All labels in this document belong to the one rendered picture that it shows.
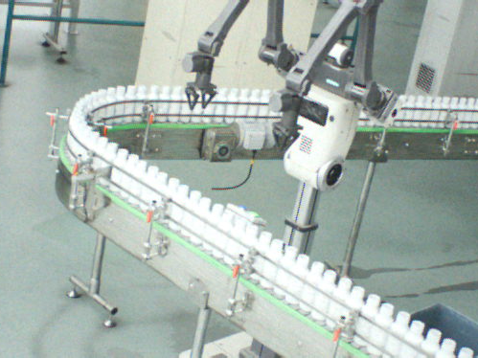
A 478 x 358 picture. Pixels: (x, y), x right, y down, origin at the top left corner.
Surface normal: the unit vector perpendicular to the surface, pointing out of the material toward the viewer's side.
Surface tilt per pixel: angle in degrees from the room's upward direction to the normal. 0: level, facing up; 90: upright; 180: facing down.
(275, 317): 90
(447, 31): 90
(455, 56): 90
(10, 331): 0
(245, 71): 90
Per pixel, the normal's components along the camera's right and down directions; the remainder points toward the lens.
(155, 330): 0.18, -0.91
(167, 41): -0.89, 0.00
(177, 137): 0.44, 0.40
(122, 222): -0.70, 0.13
